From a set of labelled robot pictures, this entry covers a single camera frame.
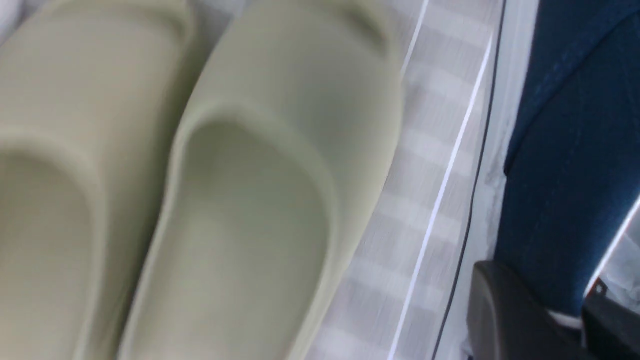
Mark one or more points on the grey checked tablecloth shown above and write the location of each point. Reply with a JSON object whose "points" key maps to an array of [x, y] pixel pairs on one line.
{"points": [[461, 66]]}

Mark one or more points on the left olive foam slipper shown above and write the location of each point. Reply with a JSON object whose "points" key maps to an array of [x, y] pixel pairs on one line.
{"points": [[92, 92]]}

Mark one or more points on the navy canvas sneaker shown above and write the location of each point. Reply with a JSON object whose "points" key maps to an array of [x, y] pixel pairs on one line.
{"points": [[572, 164]]}

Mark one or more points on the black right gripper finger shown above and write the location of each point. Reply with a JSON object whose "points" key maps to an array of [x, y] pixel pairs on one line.
{"points": [[505, 322]]}

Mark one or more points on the olive foam slipper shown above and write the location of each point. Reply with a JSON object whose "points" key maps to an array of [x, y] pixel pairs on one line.
{"points": [[276, 168], [92, 92]]}

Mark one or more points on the right olive foam slipper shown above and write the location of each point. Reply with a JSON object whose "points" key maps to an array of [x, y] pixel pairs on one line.
{"points": [[276, 168]]}

